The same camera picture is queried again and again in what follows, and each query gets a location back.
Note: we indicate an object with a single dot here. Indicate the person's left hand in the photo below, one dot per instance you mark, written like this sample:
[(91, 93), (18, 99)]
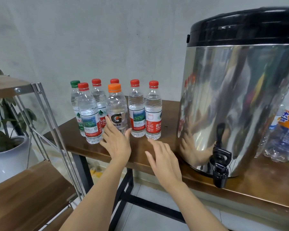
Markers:
[(116, 144)]

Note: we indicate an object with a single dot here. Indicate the person's right hand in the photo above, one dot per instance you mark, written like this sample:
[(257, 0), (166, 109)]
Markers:
[(164, 166)]

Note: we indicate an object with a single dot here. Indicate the orange cap clear plastic bottle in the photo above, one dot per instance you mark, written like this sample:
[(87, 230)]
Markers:
[(117, 110)]

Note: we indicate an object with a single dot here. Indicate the green red label plastic bottle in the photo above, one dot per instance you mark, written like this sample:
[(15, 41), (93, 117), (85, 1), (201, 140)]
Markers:
[(137, 110)]

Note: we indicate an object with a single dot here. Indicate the green label plastic water bottle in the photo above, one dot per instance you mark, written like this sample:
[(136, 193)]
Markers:
[(75, 101)]

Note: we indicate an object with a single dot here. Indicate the stainless steel water dispenser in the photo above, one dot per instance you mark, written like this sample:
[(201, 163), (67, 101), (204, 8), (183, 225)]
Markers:
[(236, 93)]

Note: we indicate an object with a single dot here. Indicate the wooden metal shelf rack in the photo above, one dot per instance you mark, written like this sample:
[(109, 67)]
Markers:
[(24, 199)]

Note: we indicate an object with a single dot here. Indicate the cluster of plastic bottles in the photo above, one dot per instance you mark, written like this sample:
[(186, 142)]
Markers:
[(284, 137)]

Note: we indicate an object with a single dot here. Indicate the person's left forearm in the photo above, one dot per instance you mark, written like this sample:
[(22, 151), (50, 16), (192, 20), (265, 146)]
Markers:
[(91, 202)]

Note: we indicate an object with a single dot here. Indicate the person's right forearm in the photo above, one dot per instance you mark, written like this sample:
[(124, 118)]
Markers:
[(197, 209)]

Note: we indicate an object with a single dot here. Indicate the yellow debris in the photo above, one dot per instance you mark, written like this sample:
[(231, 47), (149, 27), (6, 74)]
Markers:
[(97, 170)]

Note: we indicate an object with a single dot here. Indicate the green potted plant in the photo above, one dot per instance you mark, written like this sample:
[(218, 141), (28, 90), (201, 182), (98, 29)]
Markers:
[(2, 122)]

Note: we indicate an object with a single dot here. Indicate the black metal table frame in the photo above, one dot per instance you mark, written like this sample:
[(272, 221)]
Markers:
[(123, 197)]

